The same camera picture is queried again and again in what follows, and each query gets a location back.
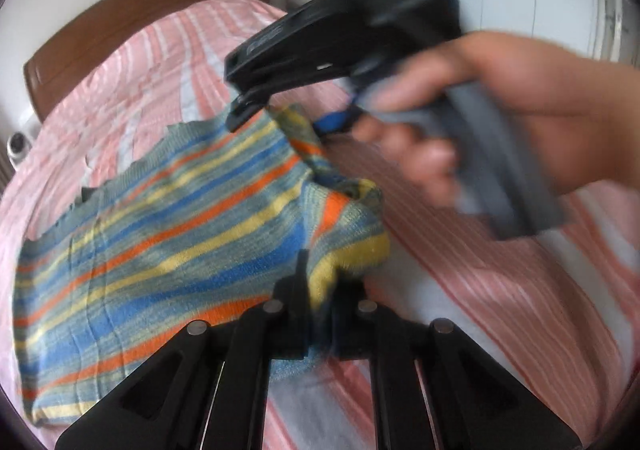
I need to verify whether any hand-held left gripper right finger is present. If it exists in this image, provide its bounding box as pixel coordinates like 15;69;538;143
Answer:
330;280;583;450

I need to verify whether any person's right hand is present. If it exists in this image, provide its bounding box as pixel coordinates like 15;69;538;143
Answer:
350;30;640;211

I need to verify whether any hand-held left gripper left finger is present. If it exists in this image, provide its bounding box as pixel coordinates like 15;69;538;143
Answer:
54;250;311;450

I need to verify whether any wooden headboard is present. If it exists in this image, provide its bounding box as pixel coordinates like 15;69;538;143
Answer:
23;0;268;123

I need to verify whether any pink striped bedspread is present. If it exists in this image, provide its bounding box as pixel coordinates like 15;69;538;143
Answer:
0;0;631;450

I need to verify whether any striped knit sweater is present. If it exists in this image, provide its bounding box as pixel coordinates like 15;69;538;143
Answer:
12;102;391;426

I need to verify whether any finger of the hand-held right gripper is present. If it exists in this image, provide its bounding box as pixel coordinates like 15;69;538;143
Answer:
226;89;281;132
312;100;373;136

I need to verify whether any white security camera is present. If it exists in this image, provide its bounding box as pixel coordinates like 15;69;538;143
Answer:
5;130;36;163

